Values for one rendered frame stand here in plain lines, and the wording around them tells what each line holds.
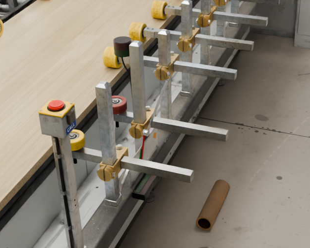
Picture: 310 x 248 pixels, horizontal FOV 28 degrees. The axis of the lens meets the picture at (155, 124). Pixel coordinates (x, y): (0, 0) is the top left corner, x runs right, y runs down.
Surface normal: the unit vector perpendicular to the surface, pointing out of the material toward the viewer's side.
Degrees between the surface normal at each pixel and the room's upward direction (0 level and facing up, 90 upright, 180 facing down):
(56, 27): 0
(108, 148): 90
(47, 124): 90
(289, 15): 90
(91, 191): 0
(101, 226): 0
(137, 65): 90
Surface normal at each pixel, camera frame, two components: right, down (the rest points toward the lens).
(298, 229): -0.04, -0.84
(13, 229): 0.93, 0.18
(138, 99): -0.37, 0.52
